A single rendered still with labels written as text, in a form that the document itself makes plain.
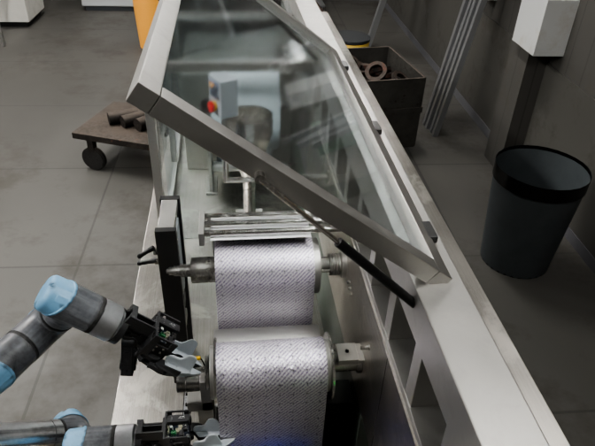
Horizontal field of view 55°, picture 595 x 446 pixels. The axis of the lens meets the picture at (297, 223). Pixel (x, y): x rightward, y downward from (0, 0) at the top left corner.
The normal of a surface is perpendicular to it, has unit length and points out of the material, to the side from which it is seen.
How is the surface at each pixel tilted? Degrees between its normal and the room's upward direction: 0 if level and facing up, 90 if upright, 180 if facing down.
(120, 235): 0
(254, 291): 92
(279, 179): 90
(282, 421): 90
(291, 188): 90
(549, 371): 0
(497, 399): 0
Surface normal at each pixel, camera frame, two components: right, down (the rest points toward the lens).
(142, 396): 0.04, -0.82
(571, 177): -0.94, 0.10
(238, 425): 0.11, 0.57
